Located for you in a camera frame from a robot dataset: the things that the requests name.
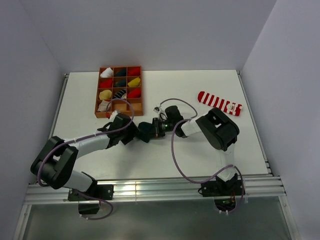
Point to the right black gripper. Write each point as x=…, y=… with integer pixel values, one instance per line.
x=156, y=122

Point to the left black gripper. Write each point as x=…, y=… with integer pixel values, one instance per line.
x=133, y=131

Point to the dark green reindeer sock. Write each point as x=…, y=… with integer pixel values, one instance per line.
x=147, y=131

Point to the beige red sock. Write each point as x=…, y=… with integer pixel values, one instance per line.
x=104, y=106

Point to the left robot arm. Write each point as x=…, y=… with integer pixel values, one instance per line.
x=54, y=165

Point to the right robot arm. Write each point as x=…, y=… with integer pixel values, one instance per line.
x=219, y=130

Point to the black white striped rolled sock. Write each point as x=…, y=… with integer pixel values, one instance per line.
x=120, y=94

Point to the red rolled sock lower right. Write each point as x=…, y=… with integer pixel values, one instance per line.
x=134, y=93

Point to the red rolled sock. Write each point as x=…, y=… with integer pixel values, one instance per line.
x=134, y=93
x=107, y=83
x=133, y=71

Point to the mustard rolled sock left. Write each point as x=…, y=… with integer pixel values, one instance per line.
x=105, y=94

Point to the wooden compartment organizer tray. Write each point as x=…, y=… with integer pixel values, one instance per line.
x=124, y=105

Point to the yellow rolled sock right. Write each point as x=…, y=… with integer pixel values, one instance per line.
x=135, y=82

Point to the dark teal rolled sock middle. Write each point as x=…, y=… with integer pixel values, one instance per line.
x=120, y=83

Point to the dark teal rolled sock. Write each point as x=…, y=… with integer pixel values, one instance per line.
x=120, y=83
x=120, y=72

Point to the red rolled sock left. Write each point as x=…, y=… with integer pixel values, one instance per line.
x=107, y=83

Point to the red rolled sock top right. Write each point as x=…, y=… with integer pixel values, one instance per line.
x=133, y=71

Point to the red white striped santa sock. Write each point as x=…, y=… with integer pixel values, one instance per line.
x=214, y=101

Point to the dark teal rolled sock top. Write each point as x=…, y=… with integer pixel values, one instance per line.
x=120, y=72

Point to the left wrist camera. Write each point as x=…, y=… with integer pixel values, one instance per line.
x=111, y=115

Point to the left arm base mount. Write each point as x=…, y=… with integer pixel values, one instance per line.
x=90, y=201

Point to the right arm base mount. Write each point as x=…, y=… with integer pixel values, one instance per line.
x=228, y=190

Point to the aluminium frame rail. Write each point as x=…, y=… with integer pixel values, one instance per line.
x=170, y=189

